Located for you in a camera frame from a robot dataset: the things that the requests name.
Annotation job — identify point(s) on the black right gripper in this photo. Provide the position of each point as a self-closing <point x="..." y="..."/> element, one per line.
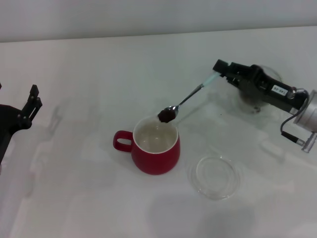
<point x="272" y="91"/>

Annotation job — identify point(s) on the small coffee bean portion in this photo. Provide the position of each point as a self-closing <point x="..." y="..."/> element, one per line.
<point x="166" y="116"/>

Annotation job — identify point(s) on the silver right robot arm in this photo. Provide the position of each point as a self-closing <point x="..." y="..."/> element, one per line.
<point x="309" y="114"/>

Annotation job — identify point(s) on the small clear glass dish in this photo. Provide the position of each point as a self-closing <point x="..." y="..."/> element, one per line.
<point x="218" y="192"/>

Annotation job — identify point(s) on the red ceramic mug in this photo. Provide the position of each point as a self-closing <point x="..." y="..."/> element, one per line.
<point x="156" y="163"/>

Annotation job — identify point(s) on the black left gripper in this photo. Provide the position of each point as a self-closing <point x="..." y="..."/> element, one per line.
<point x="10" y="121"/>

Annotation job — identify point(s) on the clear glass saucer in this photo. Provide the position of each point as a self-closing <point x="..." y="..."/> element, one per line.
<point x="247" y="113"/>

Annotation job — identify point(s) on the coffee bean pile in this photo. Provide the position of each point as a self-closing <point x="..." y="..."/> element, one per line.
<point x="248" y="100"/>

